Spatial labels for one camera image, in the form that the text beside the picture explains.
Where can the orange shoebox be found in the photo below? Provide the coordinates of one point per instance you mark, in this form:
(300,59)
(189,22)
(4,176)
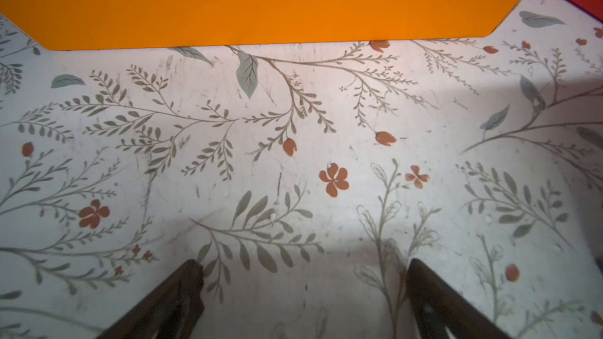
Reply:
(127,24)

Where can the floral patterned table mat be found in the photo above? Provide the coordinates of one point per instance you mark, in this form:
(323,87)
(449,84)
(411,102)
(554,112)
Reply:
(305,178)

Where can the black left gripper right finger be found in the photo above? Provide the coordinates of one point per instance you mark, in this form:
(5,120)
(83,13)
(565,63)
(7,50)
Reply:
(440,312)

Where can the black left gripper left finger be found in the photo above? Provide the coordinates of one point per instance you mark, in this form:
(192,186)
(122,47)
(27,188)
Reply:
(171,310)

